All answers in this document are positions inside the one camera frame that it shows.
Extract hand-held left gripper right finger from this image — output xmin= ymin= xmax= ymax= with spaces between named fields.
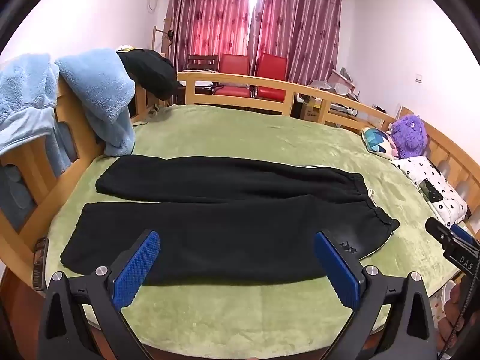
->
xmin=314 ymin=230 xmax=439 ymax=360

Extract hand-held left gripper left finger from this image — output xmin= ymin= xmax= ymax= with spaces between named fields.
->
xmin=37 ymin=230 xmax=162 ymax=360

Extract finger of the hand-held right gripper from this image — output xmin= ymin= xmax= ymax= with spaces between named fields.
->
xmin=425 ymin=217 xmax=456 ymax=249
xmin=450 ymin=224 xmax=479 ymax=244

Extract black pants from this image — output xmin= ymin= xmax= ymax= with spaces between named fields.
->
xmin=60 ymin=154 xmax=401 ymax=286

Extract person's right hand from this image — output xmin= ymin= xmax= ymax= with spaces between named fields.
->
xmin=443 ymin=285 xmax=468 ymax=332

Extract dark pouch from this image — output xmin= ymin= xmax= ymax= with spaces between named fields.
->
xmin=418 ymin=179 xmax=445 ymax=204

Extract white dotted pillow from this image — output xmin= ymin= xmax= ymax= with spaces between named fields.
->
xmin=391 ymin=155 xmax=470 ymax=229

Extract black remote control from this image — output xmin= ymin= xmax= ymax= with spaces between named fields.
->
xmin=32 ymin=237 xmax=49 ymax=292

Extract purple plush toy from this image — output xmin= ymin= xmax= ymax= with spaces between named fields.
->
xmin=391 ymin=114 xmax=428 ymax=159

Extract colourful triangle pattern pillow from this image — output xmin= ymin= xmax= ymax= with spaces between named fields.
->
xmin=361 ymin=127 xmax=400 ymax=161

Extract cardboard box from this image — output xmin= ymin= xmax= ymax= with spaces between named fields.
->
xmin=291 ymin=95 xmax=323 ymax=122

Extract green fleece blanket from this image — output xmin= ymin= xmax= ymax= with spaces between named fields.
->
xmin=44 ymin=104 xmax=466 ymax=359

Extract light blue fleece garment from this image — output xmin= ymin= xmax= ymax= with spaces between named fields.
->
xmin=55 ymin=48 xmax=136 ymax=158
xmin=0 ymin=52 xmax=72 ymax=181

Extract black garment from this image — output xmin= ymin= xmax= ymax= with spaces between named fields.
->
xmin=117 ymin=49 xmax=179 ymax=101

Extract red chair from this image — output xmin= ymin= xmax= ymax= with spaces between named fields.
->
xmin=254 ymin=52 xmax=289 ymax=103
xmin=215 ymin=53 xmax=251 ymax=99

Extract dark wooden chair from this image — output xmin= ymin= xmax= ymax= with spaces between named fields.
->
xmin=185 ymin=54 xmax=220 ymax=95

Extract wooden coat rack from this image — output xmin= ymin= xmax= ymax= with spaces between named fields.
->
xmin=152 ymin=10 xmax=175 ymax=60

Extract red patterned curtain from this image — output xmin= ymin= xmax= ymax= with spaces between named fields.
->
xmin=247 ymin=0 xmax=344 ymax=88
xmin=167 ymin=0 xmax=259 ymax=73

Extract wooden bed frame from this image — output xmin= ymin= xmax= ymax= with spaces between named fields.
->
xmin=0 ymin=70 xmax=480 ymax=346

